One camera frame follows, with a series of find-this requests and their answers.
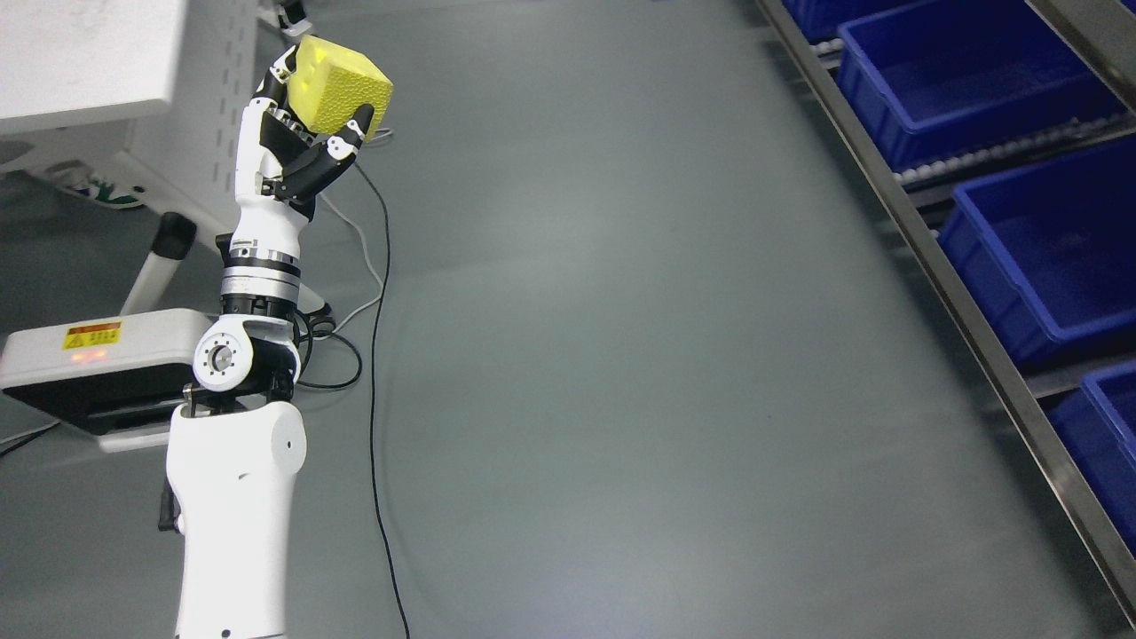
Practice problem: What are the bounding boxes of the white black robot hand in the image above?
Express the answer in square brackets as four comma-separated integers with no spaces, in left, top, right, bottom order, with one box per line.
[219,47,375,264]

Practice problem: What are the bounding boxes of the yellow foam block notched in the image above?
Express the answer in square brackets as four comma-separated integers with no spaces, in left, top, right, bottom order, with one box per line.
[287,34,394,142]

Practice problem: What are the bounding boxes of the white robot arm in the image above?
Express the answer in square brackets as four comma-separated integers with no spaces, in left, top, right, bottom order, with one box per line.
[159,34,393,638]

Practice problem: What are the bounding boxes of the steel shelf rack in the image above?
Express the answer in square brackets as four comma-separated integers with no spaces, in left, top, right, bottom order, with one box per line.
[760,0,1136,622]

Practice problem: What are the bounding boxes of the white perforated cabinet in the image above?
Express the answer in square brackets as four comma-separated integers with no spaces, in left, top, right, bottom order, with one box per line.
[1,1,258,247]

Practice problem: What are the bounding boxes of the white machine base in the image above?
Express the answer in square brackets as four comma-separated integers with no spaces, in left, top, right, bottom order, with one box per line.
[1,213,212,453]

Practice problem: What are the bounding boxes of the blue plastic bin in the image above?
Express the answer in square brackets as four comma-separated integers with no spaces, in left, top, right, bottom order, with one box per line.
[837,1,1124,171]
[938,138,1135,370]
[782,0,912,42]
[1050,360,1135,551]

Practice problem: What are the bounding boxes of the white cable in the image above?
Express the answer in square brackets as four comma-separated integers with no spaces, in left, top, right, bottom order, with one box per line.
[302,128,393,331]

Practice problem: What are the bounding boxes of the black cable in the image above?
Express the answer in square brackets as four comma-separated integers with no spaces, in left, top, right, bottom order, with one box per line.
[293,160,411,639]

